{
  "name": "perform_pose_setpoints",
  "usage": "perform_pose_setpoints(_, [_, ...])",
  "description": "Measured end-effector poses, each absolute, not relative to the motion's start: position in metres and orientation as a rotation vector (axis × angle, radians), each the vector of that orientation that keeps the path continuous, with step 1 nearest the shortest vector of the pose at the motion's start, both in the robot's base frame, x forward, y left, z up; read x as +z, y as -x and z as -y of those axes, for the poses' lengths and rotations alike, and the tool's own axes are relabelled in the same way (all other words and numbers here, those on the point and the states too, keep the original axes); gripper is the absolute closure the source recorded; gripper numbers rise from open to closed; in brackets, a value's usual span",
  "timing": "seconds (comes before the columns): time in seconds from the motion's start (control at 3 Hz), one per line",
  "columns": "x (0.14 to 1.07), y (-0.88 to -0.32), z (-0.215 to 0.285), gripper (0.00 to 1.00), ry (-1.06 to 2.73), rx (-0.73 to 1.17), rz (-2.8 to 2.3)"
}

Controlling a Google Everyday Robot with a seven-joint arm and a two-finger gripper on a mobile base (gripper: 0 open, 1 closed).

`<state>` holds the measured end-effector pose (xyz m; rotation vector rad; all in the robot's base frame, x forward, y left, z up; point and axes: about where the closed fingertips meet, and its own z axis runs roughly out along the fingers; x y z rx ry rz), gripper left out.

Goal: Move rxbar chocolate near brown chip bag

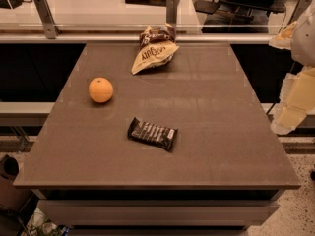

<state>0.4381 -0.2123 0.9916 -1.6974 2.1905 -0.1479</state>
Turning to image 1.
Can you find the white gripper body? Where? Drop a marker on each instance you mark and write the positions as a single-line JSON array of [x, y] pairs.
[[305, 41]]

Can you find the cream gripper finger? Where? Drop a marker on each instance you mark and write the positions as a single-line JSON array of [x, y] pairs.
[[283, 39], [297, 99]]

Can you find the dark chocolate rxbar wrapper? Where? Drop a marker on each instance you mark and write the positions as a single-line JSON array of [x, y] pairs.
[[152, 134]]

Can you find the brown and cream chip bag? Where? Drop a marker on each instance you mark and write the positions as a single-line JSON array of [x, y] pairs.
[[157, 47]]

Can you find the person in dark clothes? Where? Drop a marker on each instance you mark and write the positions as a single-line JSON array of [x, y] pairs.
[[237, 16]]

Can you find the orange fruit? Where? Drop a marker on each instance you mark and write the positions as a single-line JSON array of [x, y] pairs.
[[100, 90]]

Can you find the right metal rail bracket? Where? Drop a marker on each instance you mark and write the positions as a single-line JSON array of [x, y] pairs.
[[300, 7]]

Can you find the metal rail bracket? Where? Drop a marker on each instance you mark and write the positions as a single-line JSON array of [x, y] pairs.
[[171, 13], [50, 29], [300, 7]]

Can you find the middle metal rail bracket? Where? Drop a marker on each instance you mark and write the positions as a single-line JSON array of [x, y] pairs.
[[171, 13]]

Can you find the left metal rail bracket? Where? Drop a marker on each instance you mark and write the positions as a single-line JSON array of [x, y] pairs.
[[50, 29]]

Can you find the horizontal metal rail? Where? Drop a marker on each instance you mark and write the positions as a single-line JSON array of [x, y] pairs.
[[182, 38]]

